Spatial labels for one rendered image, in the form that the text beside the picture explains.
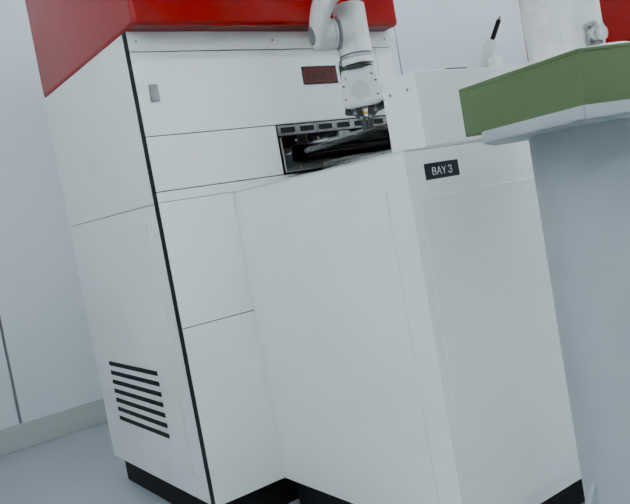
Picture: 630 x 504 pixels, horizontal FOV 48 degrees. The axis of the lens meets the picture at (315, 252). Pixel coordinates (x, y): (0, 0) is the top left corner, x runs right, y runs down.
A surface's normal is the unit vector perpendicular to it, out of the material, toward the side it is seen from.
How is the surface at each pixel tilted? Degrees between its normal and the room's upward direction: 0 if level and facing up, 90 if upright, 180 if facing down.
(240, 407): 90
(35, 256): 90
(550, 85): 90
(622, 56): 90
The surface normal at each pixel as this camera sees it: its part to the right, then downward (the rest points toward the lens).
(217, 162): 0.58, -0.05
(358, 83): -0.25, 0.09
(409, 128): -0.80, 0.18
